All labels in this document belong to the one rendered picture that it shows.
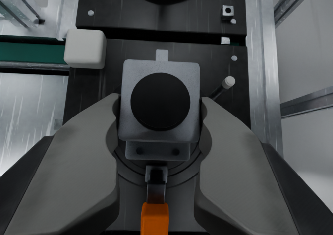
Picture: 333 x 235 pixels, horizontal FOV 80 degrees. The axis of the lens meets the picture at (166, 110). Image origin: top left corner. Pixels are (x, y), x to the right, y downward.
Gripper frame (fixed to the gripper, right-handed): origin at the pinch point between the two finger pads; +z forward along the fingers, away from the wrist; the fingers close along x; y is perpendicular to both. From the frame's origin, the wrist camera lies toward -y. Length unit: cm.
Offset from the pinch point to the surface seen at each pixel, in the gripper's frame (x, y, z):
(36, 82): -19.2, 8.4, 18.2
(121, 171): -4.0, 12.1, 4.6
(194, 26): 4.4, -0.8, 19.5
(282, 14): 20.1, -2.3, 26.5
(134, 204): -2.6, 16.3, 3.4
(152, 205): -0.2, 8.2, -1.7
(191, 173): 3.9, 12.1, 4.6
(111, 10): -7.2, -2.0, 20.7
